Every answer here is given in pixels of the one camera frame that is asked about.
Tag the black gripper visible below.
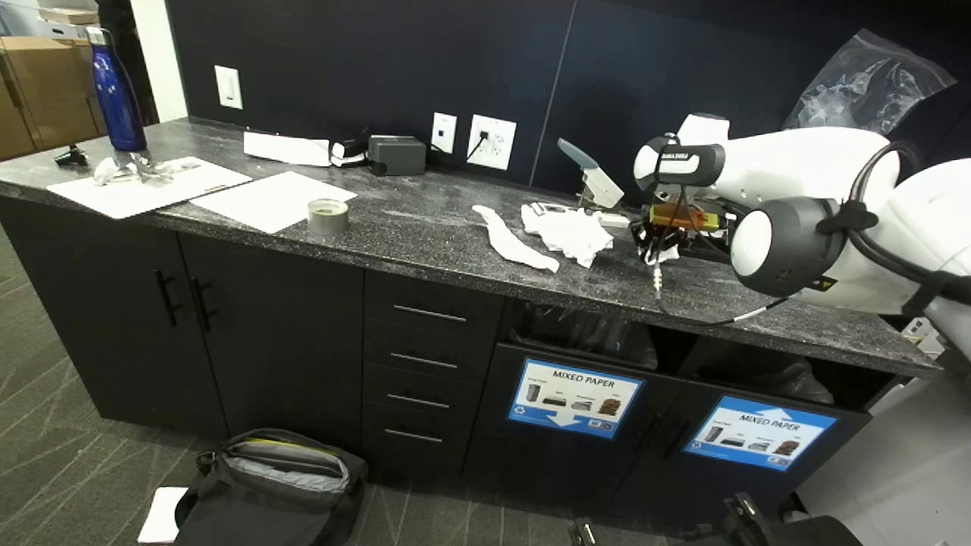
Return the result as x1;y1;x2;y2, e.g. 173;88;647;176
630;221;709;278

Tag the long white paper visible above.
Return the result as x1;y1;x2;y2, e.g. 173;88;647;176
471;203;561;277

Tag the black bin liner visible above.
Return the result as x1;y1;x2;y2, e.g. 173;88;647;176
509;301;662;373
677;336;844;407

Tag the wide crumpled white paper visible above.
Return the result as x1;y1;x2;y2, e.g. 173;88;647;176
520;199;620;269

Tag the blue mixed paper sign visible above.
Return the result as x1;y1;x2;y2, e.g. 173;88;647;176
682;390;841;475
506;356;647;444

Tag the white control box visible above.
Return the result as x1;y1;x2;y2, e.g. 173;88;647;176
899;313;951;357

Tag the clear plastic bag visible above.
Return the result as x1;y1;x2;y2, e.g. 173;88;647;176
786;26;960;138

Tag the black power adapter box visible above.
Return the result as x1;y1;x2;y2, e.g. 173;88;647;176
364;131;431;176

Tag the white tape roll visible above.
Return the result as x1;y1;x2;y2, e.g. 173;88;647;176
308;193;351;221

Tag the dark grey counter cabinet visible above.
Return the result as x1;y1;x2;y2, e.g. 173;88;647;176
0;190;913;508

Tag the white power strip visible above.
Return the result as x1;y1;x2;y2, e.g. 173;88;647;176
241;127;346;170

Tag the flat white paper sheet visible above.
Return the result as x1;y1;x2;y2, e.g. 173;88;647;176
189;168;361;237
41;156;255;221

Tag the black backpack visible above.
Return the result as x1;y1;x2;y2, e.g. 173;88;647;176
173;424;369;546

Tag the blue metal water bottle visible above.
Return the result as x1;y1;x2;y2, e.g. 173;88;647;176
86;24;148;156

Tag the small black clip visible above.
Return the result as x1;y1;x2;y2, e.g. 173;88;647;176
55;142;90;173

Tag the brown cardboard box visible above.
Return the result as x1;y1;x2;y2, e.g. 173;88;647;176
0;34;109;160

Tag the beige stapler blue handle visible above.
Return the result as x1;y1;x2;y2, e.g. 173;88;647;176
556;136;627;212

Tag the silver drawer handle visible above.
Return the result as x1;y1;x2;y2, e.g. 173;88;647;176
392;301;471;328
380;424;447;450
386;390;454;411
387;350;463;373

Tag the narrow white wall plate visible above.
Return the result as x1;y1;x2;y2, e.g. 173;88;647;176
212;63;247;113
431;109;462;159

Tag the black door handle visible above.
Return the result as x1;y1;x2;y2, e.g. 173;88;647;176
152;269;181;332
189;272;219;333

